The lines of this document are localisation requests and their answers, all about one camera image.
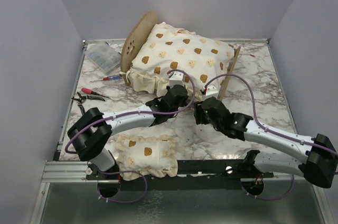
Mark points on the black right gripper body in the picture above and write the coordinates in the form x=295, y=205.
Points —
x=201, y=115

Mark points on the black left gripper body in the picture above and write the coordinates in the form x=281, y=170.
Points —
x=168, y=88

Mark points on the large bear print cushion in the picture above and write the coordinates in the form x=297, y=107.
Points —
x=179, y=57

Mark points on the small bear print pillow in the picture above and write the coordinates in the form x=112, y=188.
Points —
x=146, y=156

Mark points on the wooden pet bed frame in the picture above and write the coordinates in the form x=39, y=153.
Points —
x=134, y=47

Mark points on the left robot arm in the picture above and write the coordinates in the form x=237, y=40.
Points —
x=89, y=135

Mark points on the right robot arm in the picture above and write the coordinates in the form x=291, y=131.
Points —
x=313, y=158

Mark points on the clear plastic screw box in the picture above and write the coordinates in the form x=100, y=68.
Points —
x=105, y=57

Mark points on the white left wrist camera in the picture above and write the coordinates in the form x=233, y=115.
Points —
x=176, y=78

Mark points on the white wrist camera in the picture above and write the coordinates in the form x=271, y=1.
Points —
x=176, y=78
x=210, y=91

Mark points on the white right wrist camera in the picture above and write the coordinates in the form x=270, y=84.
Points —
x=210, y=91

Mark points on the blue handled screwdriver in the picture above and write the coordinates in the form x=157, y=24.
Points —
x=108, y=78

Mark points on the black front mounting rail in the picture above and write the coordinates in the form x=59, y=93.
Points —
x=191, y=175

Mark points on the red handled screwdriver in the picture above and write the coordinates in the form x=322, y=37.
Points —
x=91, y=92

